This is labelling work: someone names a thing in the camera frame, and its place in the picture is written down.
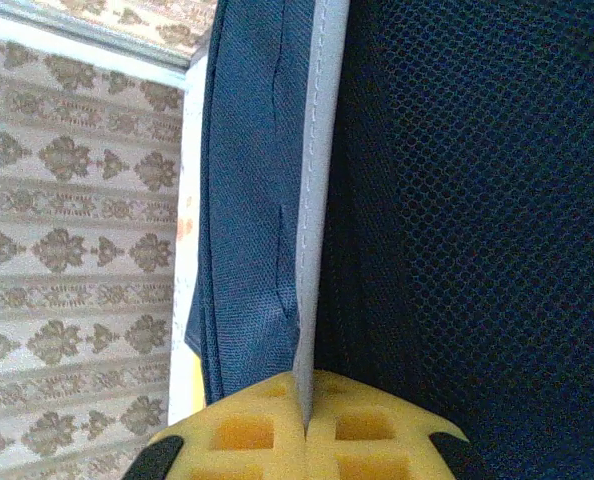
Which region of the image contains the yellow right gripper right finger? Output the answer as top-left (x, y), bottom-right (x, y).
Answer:
top-left (306, 369), bottom-right (486, 480)

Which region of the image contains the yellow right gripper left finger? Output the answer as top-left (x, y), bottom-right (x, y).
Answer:
top-left (126, 372), bottom-right (308, 480)

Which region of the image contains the navy blue backpack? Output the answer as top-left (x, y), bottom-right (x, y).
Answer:
top-left (184, 0), bottom-right (594, 480)

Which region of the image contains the aluminium left corner post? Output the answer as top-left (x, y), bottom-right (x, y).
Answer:
top-left (0, 0), bottom-right (198, 91)

